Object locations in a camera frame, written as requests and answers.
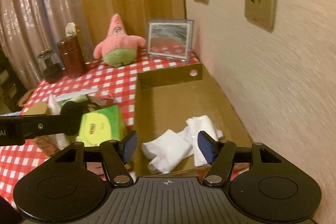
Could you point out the wall socket plate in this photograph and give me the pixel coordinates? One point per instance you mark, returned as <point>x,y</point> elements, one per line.
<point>261,13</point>

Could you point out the brown cardboard tray box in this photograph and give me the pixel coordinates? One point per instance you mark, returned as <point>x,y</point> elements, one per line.
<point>166,98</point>

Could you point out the red white checkered tablecloth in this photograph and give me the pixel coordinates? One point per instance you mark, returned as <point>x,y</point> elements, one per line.
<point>111,85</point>

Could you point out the clear plastic bag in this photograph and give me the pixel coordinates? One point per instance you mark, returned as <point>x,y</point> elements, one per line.
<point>87,102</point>

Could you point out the white wooden holder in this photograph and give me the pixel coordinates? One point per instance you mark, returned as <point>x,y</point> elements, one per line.
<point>71,29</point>

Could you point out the grey sheer curtain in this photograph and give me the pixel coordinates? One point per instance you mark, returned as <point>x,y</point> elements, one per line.
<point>31,26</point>

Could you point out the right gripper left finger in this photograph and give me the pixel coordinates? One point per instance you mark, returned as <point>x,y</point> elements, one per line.
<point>115,156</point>

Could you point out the pink Patrick star plush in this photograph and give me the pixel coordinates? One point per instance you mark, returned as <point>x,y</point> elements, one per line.
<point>118,48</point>

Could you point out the green tissue box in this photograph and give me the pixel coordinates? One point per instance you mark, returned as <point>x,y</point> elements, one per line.
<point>102,125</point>

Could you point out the brown cylindrical canister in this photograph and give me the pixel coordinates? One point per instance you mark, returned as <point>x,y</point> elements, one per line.
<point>72,56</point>

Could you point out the white cloth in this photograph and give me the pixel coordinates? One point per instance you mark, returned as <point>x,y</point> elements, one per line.
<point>169,149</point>

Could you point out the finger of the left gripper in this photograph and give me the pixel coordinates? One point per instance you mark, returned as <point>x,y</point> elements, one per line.
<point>42,125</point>

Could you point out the wicker basket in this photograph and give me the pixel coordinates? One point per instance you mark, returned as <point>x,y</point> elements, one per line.
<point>24,98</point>

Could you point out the clear framed picture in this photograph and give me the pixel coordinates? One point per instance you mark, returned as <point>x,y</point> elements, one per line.
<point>170,39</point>

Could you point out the glass jar with black base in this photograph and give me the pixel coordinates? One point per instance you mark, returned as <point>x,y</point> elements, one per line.
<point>50,66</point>

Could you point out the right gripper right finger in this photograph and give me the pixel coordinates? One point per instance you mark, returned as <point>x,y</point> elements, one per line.
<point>220,156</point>

